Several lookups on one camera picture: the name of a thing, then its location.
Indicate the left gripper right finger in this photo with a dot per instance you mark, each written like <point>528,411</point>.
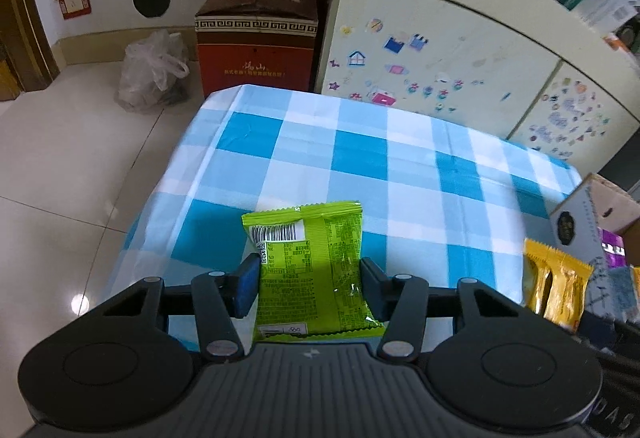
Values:
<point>401,301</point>

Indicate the cream cabinet with stickers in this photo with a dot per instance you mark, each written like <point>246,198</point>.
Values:
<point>525,70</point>

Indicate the open cardboard box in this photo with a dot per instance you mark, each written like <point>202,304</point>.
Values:
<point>597,203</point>

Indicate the red brown carton box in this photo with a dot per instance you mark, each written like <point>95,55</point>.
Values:
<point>263,42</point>

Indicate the purple snack packet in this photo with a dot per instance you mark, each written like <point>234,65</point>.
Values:
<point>613,249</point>

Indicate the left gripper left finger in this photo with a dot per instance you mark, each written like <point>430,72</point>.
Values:
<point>217,299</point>

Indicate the blue checkered tablecloth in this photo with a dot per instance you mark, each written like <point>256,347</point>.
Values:
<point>439,200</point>

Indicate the yellow snack packet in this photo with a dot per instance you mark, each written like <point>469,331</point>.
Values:
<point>554,284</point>

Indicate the light blue snack packet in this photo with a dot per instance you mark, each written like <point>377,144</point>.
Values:
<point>611,293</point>

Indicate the green snack packet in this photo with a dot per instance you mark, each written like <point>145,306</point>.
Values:
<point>309,281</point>

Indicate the clear plastic bag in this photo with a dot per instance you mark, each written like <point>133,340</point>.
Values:
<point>153,73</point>

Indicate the brown wooden door frame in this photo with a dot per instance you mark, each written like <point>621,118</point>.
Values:
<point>27,62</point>

